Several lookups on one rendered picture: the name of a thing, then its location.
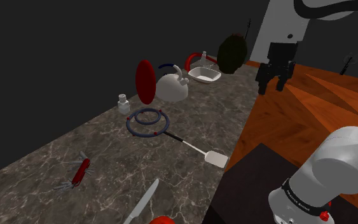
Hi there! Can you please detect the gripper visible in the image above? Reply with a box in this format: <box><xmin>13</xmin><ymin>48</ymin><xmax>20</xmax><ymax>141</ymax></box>
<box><xmin>255</xmin><ymin>41</ymin><xmax>299</xmax><ymax>95</ymax></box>

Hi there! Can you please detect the dark green oval object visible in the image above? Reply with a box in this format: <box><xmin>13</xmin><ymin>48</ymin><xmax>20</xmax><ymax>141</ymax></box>
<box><xmin>216</xmin><ymin>32</ymin><xmax>249</xmax><ymax>75</ymax></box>

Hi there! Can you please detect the white square bowl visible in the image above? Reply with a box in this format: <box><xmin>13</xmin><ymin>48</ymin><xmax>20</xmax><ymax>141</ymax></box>
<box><xmin>187</xmin><ymin>66</ymin><xmax>223</xmax><ymax>85</ymax></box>

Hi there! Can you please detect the black stick with round head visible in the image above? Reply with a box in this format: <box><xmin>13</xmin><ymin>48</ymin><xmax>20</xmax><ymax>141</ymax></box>
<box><xmin>339</xmin><ymin>52</ymin><xmax>358</xmax><ymax>76</ymax></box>

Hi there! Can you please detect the red curved tube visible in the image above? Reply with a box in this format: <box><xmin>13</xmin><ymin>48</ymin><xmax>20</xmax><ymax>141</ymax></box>
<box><xmin>184</xmin><ymin>52</ymin><xmax>219</xmax><ymax>73</ymax></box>

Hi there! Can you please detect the white kettle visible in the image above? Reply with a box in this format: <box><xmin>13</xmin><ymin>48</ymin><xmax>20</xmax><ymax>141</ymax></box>
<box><xmin>155</xmin><ymin>63</ymin><xmax>189</xmax><ymax>103</ymax></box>

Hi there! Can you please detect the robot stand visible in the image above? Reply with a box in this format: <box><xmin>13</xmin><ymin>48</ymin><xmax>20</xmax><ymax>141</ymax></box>
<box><xmin>201</xmin><ymin>143</ymin><xmax>358</xmax><ymax>224</ymax></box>

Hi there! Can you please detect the red plate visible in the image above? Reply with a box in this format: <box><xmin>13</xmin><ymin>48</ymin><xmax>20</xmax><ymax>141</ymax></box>
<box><xmin>135</xmin><ymin>59</ymin><xmax>157</xmax><ymax>106</ymax></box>

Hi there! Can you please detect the white salt shaker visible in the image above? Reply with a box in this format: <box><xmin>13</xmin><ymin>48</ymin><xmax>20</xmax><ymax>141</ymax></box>
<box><xmin>117</xmin><ymin>94</ymin><xmax>132</xmax><ymax>115</ymax></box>

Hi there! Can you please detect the silver table knife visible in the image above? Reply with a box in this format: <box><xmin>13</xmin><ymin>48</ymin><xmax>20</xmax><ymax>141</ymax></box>
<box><xmin>122</xmin><ymin>178</ymin><xmax>160</xmax><ymax>224</ymax></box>

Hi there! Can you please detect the red round object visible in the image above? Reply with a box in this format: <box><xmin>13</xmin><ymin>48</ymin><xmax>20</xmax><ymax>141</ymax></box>
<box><xmin>148</xmin><ymin>216</ymin><xmax>176</xmax><ymax>224</ymax></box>

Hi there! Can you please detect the red pocket knife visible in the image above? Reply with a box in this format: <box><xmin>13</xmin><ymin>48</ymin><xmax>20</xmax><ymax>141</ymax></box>
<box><xmin>52</xmin><ymin>150</ymin><xmax>96</xmax><ymax>195</ymax></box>

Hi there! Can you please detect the white spatula with black handle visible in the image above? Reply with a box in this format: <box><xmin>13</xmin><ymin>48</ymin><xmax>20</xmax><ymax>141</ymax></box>
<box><xmin>163</xmin><ymin>130</ymin><xmax>230</xmax><ymax>169</ymax></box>

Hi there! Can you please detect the blue ring trivet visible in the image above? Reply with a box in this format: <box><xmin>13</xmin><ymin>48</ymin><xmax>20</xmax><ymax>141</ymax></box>
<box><xmin>125</xmin><ymin>107</ymin><xmax>170</xmax><ymax>138</ymax></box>

